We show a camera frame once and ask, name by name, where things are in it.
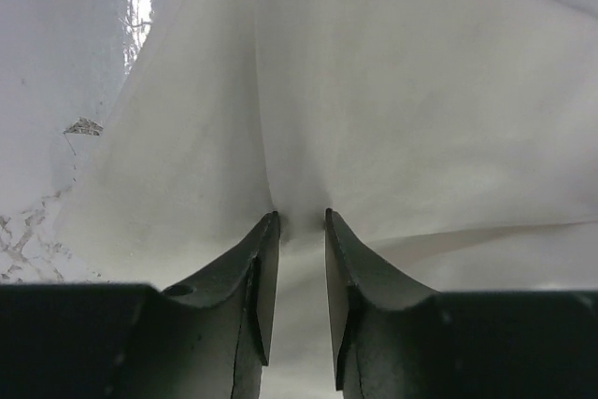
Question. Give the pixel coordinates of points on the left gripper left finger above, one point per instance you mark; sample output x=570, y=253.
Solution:
x=206, y=336

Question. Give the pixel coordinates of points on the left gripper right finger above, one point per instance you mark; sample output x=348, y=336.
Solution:
x=394, y=337

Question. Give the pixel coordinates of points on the white t shirt red print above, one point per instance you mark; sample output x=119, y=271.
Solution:
x=458, y=137

